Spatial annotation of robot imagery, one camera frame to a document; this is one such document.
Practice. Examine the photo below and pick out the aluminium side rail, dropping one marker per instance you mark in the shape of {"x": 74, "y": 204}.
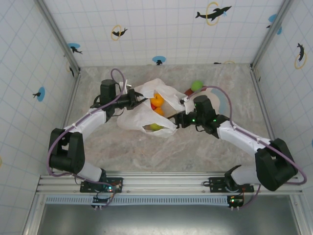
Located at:
{"x": 266, "y": 117}
{"x": 71, "y": 102}

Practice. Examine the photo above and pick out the grey metal panel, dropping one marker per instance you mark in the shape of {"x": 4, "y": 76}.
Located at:
{"x": 171, "y": 220}

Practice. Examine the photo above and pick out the orange pear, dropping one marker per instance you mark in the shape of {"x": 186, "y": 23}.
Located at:
{"x": 156, "y": 100}

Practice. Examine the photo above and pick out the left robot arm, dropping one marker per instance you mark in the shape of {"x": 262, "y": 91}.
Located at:
{"x": 93, "y": 120}

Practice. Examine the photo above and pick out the aluminium frame post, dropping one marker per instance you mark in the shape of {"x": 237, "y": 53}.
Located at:
{"x": 58, "y": 36}
{"x": 271, "y": 34}

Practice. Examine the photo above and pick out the aluminium mounting rail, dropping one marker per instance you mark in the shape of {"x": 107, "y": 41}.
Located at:
{"x": 171, "y": 181}

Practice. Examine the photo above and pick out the white plate with blue rim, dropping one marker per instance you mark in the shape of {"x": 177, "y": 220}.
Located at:
{"x": 216, "y": 100}

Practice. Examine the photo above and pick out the green apple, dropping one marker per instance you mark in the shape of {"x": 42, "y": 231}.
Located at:
{"x": 196, "y": 85}

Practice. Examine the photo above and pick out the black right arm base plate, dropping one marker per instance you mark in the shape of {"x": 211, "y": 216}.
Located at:
{"x": 215, "y": 182}

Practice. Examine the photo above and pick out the small round orange fruit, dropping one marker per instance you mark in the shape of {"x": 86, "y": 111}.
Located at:
{"x": 159, "y": 111}

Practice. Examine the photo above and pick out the yellow-green pear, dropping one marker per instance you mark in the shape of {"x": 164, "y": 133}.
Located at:
{"x": 154, "y": 126}

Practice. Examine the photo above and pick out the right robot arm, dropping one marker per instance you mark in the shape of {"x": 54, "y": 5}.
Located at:
{"x": 239, "y": 139}

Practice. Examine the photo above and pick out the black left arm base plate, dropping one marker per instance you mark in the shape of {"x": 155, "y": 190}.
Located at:
{"x": 117, "y": 182}

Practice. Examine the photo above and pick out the dark red fruit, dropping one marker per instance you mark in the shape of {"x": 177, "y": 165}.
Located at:
{"x": 188, "y": 92}

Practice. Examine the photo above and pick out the small red fruit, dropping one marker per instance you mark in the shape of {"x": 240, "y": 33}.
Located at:
{"x": 153, "y": 106}

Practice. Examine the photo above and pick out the white plastic bag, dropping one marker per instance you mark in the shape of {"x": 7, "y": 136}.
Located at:
{"x": 132, "y": 117}

